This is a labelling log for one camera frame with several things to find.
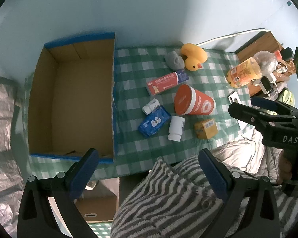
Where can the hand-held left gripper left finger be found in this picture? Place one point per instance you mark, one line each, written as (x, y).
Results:
(85, 171)

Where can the small brown cardboard box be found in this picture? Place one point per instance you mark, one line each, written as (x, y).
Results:
(99, 205)

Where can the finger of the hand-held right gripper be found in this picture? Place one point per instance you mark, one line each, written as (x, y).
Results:
(248, 116)
(262, 101)

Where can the blue-edged cardboard box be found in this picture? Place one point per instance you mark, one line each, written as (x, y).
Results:
(74, 99)

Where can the white smartphone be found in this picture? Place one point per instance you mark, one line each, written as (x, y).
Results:
(233, 97)

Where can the yellow rubber duck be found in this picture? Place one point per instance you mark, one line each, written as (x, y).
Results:
(195, 55)

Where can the large white pill bottle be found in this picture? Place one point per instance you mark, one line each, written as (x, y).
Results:
(176, 127)

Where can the red and blue medicine box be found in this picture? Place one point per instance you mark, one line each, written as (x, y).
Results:
(166, 82)

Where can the silver quilted blanket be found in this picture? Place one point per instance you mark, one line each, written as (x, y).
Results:
(2, 129)

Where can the black power adapter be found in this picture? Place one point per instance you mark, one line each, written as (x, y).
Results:
(265, 84)

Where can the small yellow box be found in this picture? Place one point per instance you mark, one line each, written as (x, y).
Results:
(205, 129)

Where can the grey quilted cloth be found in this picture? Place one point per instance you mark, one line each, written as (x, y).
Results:
(248, 151)

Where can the yellow-green cloth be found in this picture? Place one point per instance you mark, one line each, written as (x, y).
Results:
(286, 96)

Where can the small white pill bottle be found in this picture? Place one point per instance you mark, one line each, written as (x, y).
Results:
(151, 106)

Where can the white charger plug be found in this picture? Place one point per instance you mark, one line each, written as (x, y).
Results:
(272, 78)

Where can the green checked cloth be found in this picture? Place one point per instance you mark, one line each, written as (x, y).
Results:
(139, 64)

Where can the orange paper cup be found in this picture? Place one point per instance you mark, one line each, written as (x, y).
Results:
(196, 101)

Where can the orange juice bottle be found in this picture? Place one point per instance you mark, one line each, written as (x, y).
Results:
(245, 72)

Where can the person's right hand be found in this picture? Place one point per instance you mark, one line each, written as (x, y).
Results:
(288, 168)

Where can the blue tissue pack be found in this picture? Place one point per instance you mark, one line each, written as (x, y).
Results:
(154, 121)

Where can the wooden nightstand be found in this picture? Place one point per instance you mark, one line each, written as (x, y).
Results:
(260, 45)

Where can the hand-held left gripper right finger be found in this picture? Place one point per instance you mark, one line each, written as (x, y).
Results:
(212, 176)

